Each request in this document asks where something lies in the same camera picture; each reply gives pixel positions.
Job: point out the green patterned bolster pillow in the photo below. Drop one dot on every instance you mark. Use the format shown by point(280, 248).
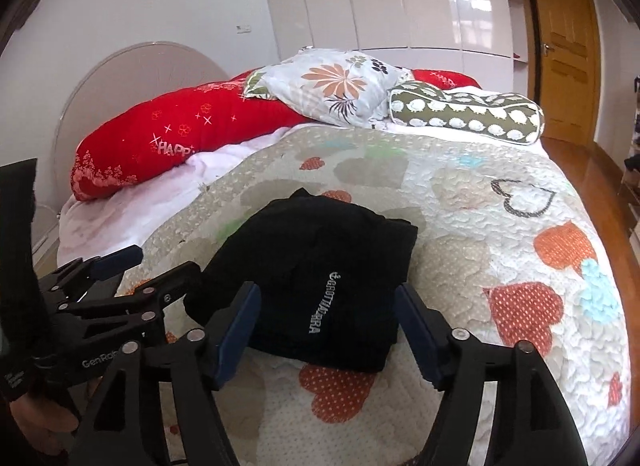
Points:
point(465, 113)

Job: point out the white shelf unit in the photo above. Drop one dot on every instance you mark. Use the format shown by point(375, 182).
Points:
point(632, 165)

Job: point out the heart print quilt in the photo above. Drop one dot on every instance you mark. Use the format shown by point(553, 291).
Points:
point(475, 246)

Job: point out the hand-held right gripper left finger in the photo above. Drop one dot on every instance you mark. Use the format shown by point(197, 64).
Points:
point(240, 331)

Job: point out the white wall switch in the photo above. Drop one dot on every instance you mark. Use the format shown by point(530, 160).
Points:
point(243, 29)

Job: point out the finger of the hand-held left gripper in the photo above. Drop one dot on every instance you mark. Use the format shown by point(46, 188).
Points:
point(120, 260)
point(175, 281)

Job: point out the long red pillow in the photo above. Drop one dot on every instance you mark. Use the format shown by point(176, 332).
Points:
point(165, 130)

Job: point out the white corner shelf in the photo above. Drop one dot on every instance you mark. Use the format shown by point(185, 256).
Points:
point(517, 25)

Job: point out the wooden door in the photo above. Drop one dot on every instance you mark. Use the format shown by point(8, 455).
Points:
point(570, 45)

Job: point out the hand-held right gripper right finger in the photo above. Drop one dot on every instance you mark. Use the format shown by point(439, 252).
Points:
point(415, 331)

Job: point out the white bed sheet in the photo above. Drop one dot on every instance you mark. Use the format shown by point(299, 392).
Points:
point(150, 206)

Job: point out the white floral pillow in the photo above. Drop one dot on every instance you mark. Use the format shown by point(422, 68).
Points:
point(335, 80)

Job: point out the person's left hand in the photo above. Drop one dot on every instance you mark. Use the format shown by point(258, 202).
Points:
point(45, 421)

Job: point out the black pants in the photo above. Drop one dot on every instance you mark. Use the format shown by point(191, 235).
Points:
point(310, 246)

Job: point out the round beige headboard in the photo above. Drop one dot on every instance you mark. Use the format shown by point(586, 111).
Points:
point(125, 80)

